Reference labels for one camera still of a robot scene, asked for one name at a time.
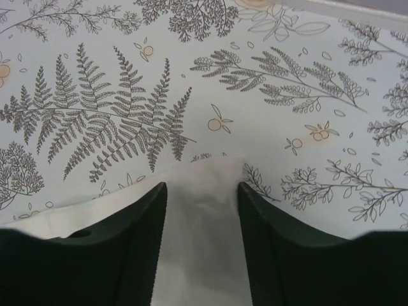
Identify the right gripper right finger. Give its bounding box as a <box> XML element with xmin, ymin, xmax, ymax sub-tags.
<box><xmin>238</xmin><ymin>182</ymin><xmax>407</xmax><ymax>305</ymax></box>

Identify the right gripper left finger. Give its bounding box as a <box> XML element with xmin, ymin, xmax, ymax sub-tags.
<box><xmin>1</xmin><ymin>183</ymin><xmax>168</xmax><ymax>305</ymax></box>

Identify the white printed t shirt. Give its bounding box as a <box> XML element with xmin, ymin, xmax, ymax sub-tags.
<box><xmin>6</xmin><ymin>156</ymin><xmax>252</xmax><ymax>305</ymax></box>

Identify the floral patterned table mat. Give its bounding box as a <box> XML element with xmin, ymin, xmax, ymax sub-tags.
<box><xmin>1</xmin><ymin>1</ymin><xmax>407</xmax><ymax>237</ymax></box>

